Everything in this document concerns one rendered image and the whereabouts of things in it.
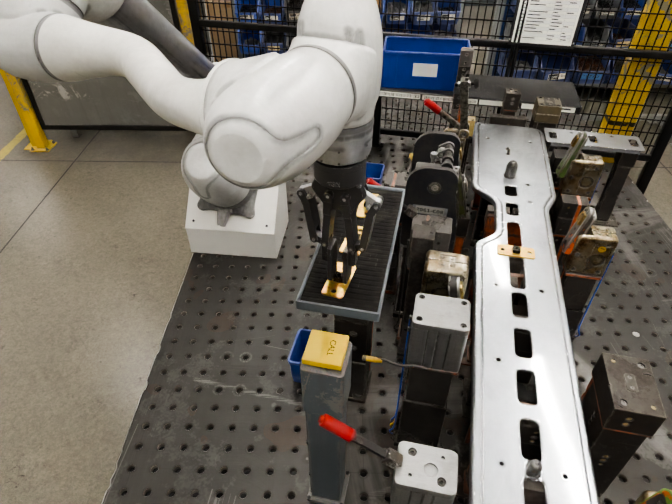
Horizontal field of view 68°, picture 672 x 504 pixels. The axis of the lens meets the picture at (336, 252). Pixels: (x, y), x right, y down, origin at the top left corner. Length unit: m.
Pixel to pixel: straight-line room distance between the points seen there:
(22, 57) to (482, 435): 0.93
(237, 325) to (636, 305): 1.14
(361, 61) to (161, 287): 2.17
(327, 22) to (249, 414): 0.92
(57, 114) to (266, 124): 3.58
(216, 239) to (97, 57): 0.88
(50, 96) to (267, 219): 2.62
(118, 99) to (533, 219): 2.99
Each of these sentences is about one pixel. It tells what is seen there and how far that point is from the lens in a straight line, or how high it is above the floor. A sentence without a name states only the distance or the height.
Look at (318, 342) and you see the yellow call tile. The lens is 0.77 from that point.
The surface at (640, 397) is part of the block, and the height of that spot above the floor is 1.03.
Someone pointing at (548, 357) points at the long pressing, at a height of 1.00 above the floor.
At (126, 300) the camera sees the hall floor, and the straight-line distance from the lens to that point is 2.64.
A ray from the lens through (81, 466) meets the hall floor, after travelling 2.16.
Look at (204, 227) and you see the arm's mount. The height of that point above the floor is 0.81.
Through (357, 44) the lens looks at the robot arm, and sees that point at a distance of 0.60.
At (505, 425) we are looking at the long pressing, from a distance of 0.92.
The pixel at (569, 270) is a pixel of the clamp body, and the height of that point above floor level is 0.94.
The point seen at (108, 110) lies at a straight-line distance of 3.84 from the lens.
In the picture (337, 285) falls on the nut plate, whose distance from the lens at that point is 0.85.
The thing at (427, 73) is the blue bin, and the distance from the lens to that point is 1.90.
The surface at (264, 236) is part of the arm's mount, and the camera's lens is 1.56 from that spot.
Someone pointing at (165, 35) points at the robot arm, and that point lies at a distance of 1.19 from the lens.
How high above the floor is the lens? 1.76
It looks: 41 degrees down
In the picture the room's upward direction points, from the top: straight up
